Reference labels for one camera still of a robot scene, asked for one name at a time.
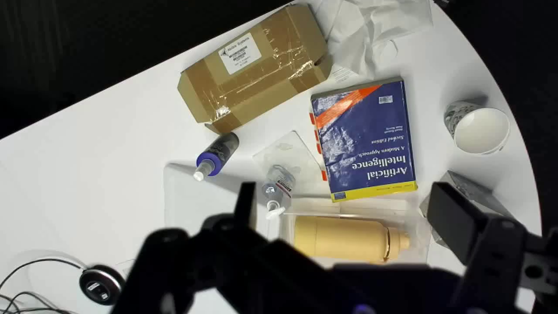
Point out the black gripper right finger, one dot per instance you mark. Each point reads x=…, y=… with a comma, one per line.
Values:
x=455, y=219

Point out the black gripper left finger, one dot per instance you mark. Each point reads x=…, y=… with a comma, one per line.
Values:
x=244, y=211

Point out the blue spray bottle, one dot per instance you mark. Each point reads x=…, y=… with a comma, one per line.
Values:
x=211, y=160

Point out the clear plastic tray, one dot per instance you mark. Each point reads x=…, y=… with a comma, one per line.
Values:
x=394, y=211

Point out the cream cylindrical bottle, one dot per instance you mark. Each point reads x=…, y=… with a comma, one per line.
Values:
x=348, y=239

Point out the white paper cup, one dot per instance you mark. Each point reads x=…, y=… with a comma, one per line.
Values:
x=476, y=127

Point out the blue textbook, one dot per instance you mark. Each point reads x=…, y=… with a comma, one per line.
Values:
x=362, y=136

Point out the round black table port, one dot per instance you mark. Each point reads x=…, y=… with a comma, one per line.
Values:
x=101, y=284

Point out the brown cardboard box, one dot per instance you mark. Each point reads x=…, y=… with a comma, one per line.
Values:
x=258, y=69

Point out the crumpled white plastic wrap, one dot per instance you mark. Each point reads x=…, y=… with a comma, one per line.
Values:
x=362, y=33

